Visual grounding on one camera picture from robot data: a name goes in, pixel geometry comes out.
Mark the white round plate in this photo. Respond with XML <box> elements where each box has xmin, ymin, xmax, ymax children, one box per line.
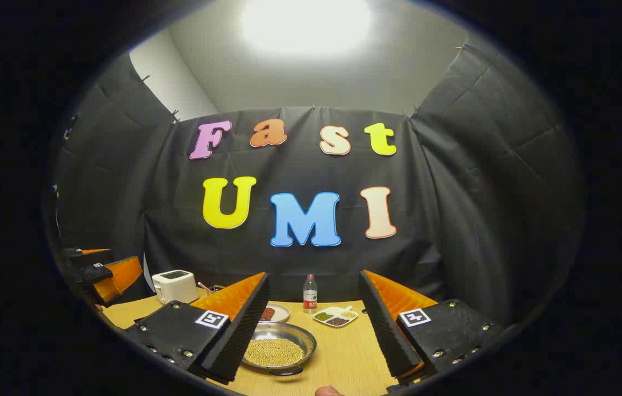
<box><xmin>258</xmin><ymin>302</ymin><xmax>290</xmax><ymax>323</ymax></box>

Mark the black backdrop cloth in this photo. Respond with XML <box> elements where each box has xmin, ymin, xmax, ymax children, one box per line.
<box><xmin>49</xmin><ymin>44</ymin><xmax>584</xmax><ymax>331</ymax></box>

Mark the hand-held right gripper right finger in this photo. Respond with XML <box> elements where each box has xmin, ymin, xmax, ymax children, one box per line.
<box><xmin>359</xmin><ymin>269</ymin><xmax>507</xmax><ymax>386</ymax></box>

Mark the clear plastic water bottle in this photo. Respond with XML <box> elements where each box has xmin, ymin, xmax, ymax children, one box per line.
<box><xmin>303</xmin><ymin>274</ymin><xmax>318</xmax><ymax>314</ymax></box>

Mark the white toaster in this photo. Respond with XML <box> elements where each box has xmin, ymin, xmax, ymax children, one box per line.
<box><xmin>151</xmin><ymin>269</ymin><xmax>200</xmax><ymax>305</ymax></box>

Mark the stainless steel pot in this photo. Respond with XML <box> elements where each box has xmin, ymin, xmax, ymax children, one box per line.
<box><xmin>242</xmin><ymin>321</ymin><xmax>317</xmax><ymax>377</ymax></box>

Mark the ceiling light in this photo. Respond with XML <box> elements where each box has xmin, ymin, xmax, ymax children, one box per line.
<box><xmin>240</xmin><ymin>0</ymin><xmax>373</xmax><ymax>56</ymax></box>

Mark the pile of soybeans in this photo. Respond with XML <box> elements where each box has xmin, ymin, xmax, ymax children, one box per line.
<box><xmin>245</xmin><ymin>337</ymin><xmax>306</xmax><ymax>368</ymax></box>

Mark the white divided dish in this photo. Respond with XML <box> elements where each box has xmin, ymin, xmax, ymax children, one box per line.
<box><xmin>312</xmin><ymin>306</ymin><xmax>359</xmax><ymax>328</ymax></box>

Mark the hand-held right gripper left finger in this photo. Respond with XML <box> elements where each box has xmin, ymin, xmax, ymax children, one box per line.
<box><xmin>124</xmin><ymin>272</ymin><xmax>271</xmax><ymax>384</ymax></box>

